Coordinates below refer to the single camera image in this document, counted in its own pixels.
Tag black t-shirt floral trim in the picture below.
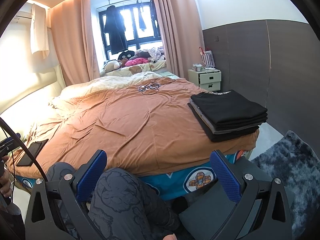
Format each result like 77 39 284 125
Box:
190 90 267 126

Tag person's left forearm sleeve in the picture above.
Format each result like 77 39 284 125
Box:
1 195 25 239

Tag stack of folded clothes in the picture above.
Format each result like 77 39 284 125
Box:
188 100 267 142

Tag person's left hand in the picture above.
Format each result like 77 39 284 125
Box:
0 168 12 197

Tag small black folded cloth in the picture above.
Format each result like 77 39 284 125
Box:
17 139 48 167

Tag person's patterned trousers legs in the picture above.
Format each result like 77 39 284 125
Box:
46 161 181 240

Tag gray shaggy rug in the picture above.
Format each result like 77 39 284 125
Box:
252 131 319 239

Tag orange bed blanket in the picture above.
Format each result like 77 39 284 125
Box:
7 77 259 178

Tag cream duvet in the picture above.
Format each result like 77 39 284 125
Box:
48 72 162 108

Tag cream bedside cabinet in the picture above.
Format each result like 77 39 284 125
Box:
188 69 221 92

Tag white hanging garment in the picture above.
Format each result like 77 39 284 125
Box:
30 4 49 59

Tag white plush toy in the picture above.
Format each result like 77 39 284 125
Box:
100 60 122 77

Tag white air conditioner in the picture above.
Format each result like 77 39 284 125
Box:
12 3 32 24

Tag left pink curtain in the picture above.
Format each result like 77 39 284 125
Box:
50 0 100 86

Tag pink curtain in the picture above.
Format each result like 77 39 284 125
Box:
154 0 204 79
50 0 100 86

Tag pink cloth on daybed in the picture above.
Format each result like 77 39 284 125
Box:
125 57 150 67

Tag black penguin plush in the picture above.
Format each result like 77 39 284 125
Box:
118 50 135 60

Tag hanging black coat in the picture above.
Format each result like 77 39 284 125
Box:
104 5 128 54

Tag hanging dark trousers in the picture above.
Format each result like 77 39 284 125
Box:
136 0 160 37

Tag right pink curtain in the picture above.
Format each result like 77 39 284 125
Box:
154 0 204 79

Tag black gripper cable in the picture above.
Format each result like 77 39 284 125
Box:
0 117 49 182

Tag black cable on bed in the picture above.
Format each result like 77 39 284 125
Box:
138 78 177 96

